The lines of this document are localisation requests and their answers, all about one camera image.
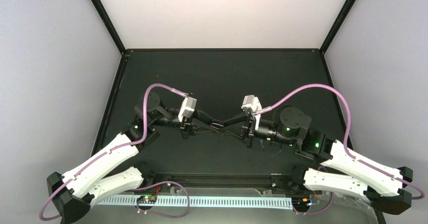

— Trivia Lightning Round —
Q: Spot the black right rear frame post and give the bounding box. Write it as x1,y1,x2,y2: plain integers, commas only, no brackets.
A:
319,0,357,55

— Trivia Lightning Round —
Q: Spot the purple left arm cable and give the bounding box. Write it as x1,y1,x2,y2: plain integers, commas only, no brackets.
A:
39,83,191,221

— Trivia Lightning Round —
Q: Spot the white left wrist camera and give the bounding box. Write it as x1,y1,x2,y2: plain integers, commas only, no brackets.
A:
178,97,197,122

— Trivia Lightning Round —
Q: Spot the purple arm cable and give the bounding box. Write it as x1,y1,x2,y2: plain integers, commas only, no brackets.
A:
255,83,425,215
39,83,191,221

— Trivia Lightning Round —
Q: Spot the black left rear frame post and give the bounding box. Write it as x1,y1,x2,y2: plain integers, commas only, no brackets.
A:
91,0,126,54

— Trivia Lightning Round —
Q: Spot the white slotted cable duct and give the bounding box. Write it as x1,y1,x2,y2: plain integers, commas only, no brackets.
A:
99,195,293,210

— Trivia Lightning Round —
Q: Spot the clear plastic sheet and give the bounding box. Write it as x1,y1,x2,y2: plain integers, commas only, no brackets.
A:
254,188,379,224

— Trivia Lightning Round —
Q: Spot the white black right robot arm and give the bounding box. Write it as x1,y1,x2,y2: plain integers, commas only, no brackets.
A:
219,105,413,215

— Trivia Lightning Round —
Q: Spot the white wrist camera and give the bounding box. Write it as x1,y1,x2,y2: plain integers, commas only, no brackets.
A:
241,95,262,130
178,97,197,122

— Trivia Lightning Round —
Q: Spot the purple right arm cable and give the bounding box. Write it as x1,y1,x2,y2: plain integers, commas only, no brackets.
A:
255,83,425,215

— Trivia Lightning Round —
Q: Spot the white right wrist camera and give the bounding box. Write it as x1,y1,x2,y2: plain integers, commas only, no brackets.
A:
241,95,262,130

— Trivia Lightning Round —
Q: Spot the black front mounting rail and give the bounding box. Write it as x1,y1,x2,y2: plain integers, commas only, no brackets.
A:
73,172,373,196

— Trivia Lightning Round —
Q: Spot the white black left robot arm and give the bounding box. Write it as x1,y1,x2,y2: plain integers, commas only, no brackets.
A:
46,89,219,223

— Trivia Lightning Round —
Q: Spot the black frame post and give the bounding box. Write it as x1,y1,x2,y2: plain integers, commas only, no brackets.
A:
319,0,357,55
91,0,126,54

